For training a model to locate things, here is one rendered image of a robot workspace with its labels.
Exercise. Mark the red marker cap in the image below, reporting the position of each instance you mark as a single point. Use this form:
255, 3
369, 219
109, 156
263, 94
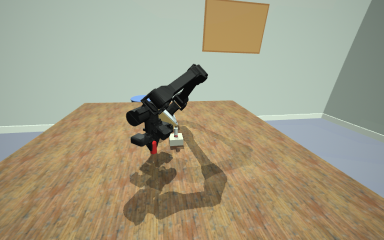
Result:
154, 147

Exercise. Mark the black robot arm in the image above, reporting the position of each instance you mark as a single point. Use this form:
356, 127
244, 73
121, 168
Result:
161, 98

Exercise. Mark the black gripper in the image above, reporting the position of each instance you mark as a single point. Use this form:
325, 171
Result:
147, 138

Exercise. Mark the white square block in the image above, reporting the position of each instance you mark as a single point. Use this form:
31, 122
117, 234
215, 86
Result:
176, 141

